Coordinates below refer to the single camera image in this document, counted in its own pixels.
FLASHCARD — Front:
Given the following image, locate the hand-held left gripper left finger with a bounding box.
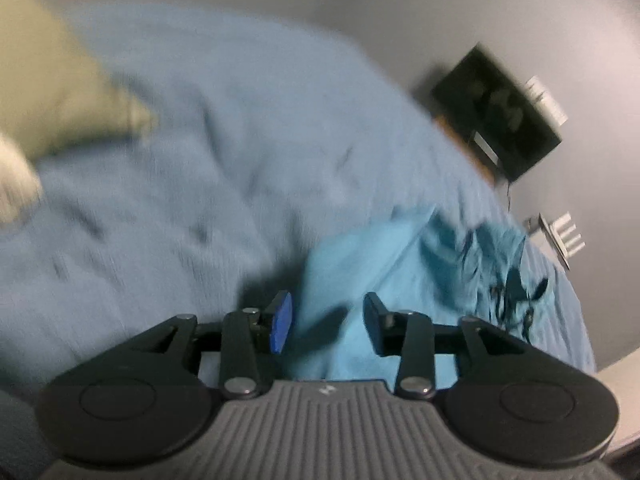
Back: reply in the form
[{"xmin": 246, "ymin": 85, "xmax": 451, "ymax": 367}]
[{"xmin": 120, "ymin": 290, "xmax": 294, "ymax": 401}]

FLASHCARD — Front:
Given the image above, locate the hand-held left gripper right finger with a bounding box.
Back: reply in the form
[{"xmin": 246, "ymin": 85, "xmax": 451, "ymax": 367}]
[{"xmin": 363, "ymin": 292, "xmax": 537, "ymax": 402}]

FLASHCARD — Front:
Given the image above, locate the teal zip-up hooded jacket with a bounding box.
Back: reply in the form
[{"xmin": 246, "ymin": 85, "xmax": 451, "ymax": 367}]
[{"xmin": 286, "ymin": 204, "xmax": 557, "ymax": 382}]

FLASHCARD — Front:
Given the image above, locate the white side cabinet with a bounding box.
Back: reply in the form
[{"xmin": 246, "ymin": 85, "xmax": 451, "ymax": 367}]
[{"xmin": 523, "ymin": 213, "xmax": 571, "ymax": 273}]

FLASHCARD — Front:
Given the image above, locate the blue bed cover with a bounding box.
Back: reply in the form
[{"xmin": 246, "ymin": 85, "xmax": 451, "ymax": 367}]
[{"xmin": 0, "ymin": 1, "xmax": 597, "ymax": 401}]

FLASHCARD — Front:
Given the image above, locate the white router with antennas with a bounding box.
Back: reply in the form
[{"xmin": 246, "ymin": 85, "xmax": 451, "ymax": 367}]
[{"xmin": 537, "ymin": 211, "xmax": 587, "ymax": 272}]

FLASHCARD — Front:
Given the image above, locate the wooden television stand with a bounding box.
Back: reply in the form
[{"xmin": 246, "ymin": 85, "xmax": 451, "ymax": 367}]
[{"xmin": 433, "ymin": 114, "xmax": 502, "ymax": 187}]

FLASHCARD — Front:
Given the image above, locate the black flat screen television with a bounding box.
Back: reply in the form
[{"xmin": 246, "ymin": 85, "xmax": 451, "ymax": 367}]
[{"xmin": 430, "ymin": 44, "xmax": 563, "ymax": 182}]

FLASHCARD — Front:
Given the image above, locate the white fuzzy cloth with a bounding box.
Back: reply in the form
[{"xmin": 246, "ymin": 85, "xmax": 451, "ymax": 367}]
[{"xmin": 0, "ymin": 134, "xmax": 44, "ymax": 226}]

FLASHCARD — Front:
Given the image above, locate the olive green cloth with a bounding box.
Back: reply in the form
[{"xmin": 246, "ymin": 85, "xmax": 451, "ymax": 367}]
[{"xmin": 0, "ymin": 0, "xmax": 158, "ymax": 161}]

